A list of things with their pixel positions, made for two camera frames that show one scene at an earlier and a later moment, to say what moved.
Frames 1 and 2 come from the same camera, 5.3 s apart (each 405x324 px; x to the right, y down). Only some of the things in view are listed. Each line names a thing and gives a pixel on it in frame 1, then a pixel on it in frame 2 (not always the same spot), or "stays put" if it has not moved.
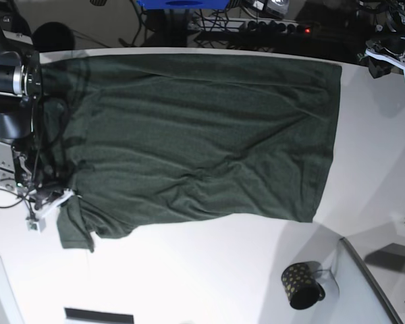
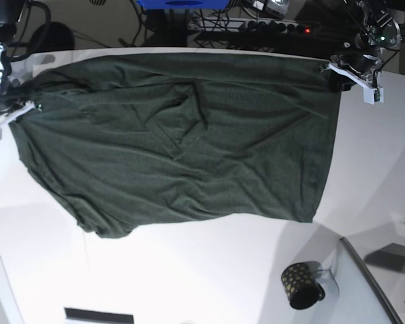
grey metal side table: x=389 y=260 stays put
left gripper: x=38 y=194 → x=7 y=106
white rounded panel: x=1 y=305 stays put
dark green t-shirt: x=144 y=137 stays put
